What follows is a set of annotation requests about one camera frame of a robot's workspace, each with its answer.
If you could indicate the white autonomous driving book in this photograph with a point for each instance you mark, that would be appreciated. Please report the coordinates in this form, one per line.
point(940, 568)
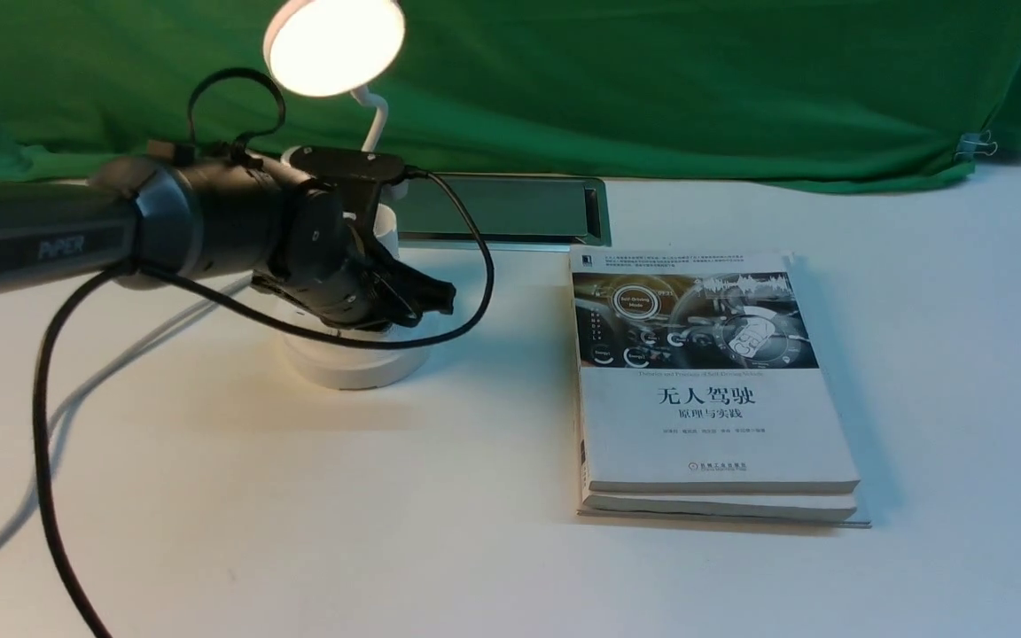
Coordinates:
point(697, 374)

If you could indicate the green backdrop cloth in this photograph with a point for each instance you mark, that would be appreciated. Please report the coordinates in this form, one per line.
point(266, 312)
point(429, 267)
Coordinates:
point(820, 96)

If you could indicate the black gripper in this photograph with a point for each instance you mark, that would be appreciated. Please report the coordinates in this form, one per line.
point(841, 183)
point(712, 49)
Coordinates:
point(328, 262)

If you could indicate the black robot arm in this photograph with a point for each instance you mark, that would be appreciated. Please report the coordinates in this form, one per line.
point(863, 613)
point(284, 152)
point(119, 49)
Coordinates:
point(250, 233)

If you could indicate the lower white book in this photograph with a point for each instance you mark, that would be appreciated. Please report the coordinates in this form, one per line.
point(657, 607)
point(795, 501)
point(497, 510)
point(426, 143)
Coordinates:
point(824, 510)

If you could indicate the metal desk cable grommet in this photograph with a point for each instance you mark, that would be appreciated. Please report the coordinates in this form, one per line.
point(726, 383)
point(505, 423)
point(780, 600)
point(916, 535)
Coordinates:
point(512, 212)

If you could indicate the silver binder clip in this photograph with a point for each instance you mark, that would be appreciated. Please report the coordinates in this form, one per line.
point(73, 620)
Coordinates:
point(975, 145)

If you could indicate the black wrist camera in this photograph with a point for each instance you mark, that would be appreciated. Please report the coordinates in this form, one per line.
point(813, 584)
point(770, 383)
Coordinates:
point(347, 165)

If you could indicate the white desk lamp with sockets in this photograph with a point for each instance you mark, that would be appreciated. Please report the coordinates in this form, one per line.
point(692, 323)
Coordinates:
point(323, 49)

